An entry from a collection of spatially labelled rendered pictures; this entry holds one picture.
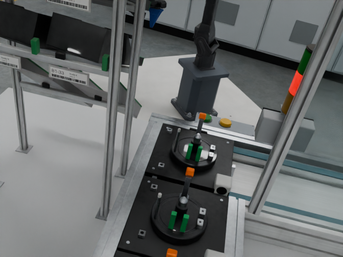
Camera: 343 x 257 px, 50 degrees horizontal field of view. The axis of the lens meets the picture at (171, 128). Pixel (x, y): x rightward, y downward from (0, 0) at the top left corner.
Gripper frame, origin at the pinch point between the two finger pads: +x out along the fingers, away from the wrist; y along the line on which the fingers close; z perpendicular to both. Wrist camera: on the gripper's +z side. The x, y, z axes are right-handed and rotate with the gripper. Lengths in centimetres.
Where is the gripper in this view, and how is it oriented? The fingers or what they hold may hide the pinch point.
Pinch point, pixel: (145, 19)
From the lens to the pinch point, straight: 143.7
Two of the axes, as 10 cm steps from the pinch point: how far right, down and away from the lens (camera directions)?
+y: -5.0, 3.4, -7.9
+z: -8.6, -3.2, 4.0
